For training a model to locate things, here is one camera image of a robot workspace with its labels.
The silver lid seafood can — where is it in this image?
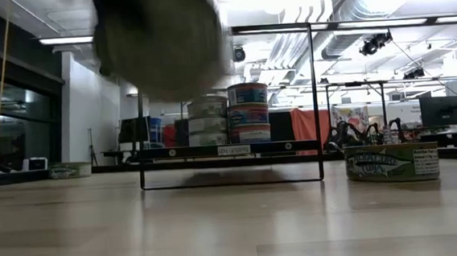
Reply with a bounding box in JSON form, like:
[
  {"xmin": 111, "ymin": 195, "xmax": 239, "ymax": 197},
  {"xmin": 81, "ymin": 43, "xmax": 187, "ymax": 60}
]
[
  {"xmin": 187, "ymin": 115, "xmax": 229, "ymax": 136},
  {"xmin": 186, "ymin": 94, "xmax": 230, "ymax": 120},
  {"xmin": 188, "ymin": 131, "xmax": 230, "ymax": 148}
]

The gold lid seafood can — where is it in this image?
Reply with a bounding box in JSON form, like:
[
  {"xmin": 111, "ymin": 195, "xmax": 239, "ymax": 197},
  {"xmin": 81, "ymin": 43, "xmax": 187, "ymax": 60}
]
[
  {"xmin": 228, "ymin": 122, "xmax": 272, "ymax": 146},
  {"xmin": 89, "ymin": 0, "xmax": 228, "ymax": 109},
  {"xmin": 343, "ymin": 140, "xmax": 442, "ymax": 187},
  {"xmin": 227, "ymin": 101, "xmax": 271, "ymax": 128},
  {"xmin": 226, "ymin": 81, "xmax": 270, "ymax": 107}
]

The deep gold seafood can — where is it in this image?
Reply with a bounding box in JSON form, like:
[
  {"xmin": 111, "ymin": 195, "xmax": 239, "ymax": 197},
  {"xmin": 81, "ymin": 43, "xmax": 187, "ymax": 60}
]
[{"xmin": 47, "ymin": 160, "xmax": 93, "ymax": 181}]

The black curtain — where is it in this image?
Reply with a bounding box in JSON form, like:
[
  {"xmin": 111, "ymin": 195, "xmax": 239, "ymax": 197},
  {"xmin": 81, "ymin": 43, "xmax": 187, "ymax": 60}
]
[
  {"xmin": 268, "ymin": 109, "xmax": 294, "ymax": 144},
  {"xmin": 173, "ymin": 118, "xmax": 191, "ymax": 147}
]

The red cabinet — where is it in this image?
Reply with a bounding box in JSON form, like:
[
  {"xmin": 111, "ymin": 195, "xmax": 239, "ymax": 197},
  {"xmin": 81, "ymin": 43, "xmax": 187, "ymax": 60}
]
[{"xmin": 162, "ymin": 125, "xmax": 176, "ymax": 148}]

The blue storage bin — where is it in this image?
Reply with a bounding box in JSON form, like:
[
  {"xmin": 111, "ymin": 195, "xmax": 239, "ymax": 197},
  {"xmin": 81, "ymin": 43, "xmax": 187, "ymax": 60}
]
[{"xmin": 149, "ymin": 117, "xmax": 164, "ymax": 145}]

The round black ceiling speaker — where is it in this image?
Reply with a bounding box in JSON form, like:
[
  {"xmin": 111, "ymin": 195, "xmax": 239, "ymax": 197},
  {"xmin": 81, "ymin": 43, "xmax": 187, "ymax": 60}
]
[{"xmin": 232, "ymin": 45, "xmax": 247, "ymax": 63}]

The orange red curtain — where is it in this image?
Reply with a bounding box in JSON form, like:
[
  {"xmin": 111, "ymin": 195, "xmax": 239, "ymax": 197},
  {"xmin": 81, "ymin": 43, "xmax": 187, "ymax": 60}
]
[{"xmin": 290, "ymin": 105, "xmax": 334, "ymax": 155}]

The black background monitor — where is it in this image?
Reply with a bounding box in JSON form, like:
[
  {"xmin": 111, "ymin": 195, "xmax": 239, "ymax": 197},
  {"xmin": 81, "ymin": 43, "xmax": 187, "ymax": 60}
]
[
  {"xmin": 418, "ymin": 95, "xmax": 457, "ymax": 128},
  {"xmin": 117, "ymin": 116, "xmax": 153, "ymax": 145}
]

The paint splattered white cloth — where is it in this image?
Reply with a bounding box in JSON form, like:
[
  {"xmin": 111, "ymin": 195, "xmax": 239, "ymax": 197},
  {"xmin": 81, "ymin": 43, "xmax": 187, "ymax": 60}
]
[{"xmin": 331, "ymin": 104, "xmax": 371, "ymax": 138}]

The black ceiling spotlight cluster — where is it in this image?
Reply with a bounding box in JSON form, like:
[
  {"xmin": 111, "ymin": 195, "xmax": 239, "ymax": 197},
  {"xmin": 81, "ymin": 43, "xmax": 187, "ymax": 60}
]
[
  {"xmin": 401, "ymin": 67, "xmax": 426, "ymax": 81},
  {"xmin": 358, "ymin": 30, "xmax": 394, "ymax": 57}
]

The white box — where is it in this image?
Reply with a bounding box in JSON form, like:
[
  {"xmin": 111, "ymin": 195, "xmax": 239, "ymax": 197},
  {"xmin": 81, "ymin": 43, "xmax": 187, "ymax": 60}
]
[{"xmin": 21, "ymin": 156, "xmax": 49, "ymax": 172}]

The wooden shelf with black frame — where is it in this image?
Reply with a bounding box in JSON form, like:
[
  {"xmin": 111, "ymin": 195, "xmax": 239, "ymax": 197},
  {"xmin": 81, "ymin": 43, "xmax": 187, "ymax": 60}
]
[{"xmin": 129, "ymin": 20, "xmax": 325, "ymax": 194}]

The black background metal frame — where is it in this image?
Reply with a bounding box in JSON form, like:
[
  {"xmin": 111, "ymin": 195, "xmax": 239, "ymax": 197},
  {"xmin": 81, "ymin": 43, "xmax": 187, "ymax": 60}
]
[{"xmin": 323, "ymin": 78, "xmax": 389, "ymax": 132}]

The black aluminium table frame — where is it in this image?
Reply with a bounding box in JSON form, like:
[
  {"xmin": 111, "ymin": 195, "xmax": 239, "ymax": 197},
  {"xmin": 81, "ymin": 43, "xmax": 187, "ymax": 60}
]
[{"xmin": 0, "ymin": 138, "xmax": 457, "ymax": 194}]

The yellow cable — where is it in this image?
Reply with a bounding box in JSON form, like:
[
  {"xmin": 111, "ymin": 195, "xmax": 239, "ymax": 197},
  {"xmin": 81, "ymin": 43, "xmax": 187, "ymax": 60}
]
[{"xmin": 0, "ymin": 0, "xmax": 24, "ymax": 163}]

